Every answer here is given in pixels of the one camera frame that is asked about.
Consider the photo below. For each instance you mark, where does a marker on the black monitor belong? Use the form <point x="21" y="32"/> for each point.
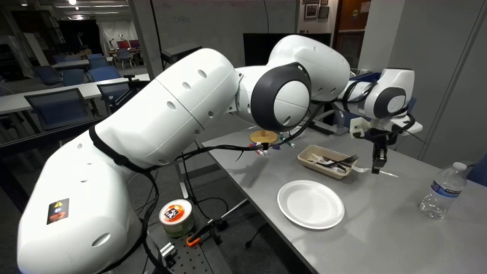
<point x="257" y="48"/>

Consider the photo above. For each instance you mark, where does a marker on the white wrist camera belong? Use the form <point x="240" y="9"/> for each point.
<point x="359" y="128"/>

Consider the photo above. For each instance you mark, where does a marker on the beige rectangular tray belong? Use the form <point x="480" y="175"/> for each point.
<point x="304" y="157"/>

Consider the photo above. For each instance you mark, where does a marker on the green wipes canister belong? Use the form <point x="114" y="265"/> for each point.
<point x="176" y="218"/>

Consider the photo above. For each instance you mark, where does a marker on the black plastic cutlery in tray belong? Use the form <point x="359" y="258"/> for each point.
<point x="330" y="163"/>

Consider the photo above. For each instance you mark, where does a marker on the white plastic fork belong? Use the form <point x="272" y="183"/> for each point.
<point x="366" y="171"/>

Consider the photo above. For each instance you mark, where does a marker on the wooden mug tree stand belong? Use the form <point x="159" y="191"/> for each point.
<point x="261" y="136"/>

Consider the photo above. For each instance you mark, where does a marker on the white round plate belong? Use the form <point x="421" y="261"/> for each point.
<point x="308" y="204"/>

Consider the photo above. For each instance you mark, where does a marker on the clear plastic water bottle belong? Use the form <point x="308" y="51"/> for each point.
<point x="442" y="191"/>

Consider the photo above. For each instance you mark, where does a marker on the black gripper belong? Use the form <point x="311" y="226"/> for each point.
<point x="380" y="140"/>

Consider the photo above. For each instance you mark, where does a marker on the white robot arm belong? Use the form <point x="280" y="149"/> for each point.
<point x="79" y="218"/>

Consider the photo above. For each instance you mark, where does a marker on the orange black clamp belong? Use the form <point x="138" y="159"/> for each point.
<point x="194" y="239"/>

